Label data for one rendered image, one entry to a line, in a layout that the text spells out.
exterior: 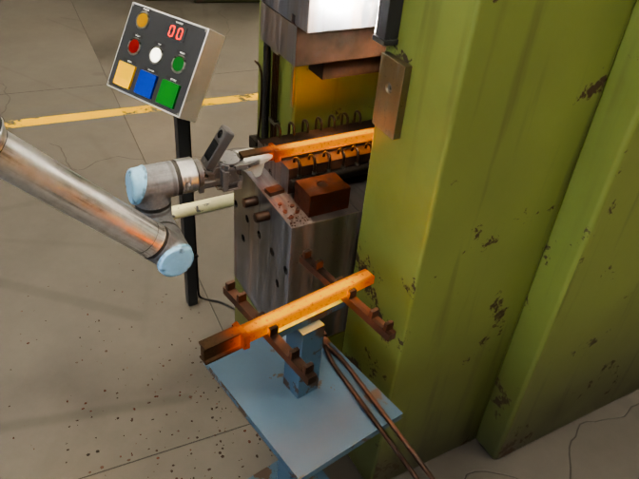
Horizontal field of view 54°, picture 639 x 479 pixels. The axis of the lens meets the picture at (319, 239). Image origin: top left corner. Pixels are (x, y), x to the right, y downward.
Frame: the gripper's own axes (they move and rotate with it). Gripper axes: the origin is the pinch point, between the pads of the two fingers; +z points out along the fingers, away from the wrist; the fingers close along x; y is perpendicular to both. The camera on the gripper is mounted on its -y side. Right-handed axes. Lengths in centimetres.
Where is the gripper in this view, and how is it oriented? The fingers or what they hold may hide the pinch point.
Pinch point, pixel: (266, 152)
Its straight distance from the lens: 169.0
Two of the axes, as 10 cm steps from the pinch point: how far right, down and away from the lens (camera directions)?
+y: -0.8, 8.0, 6.0
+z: 8.8, -2.3, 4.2
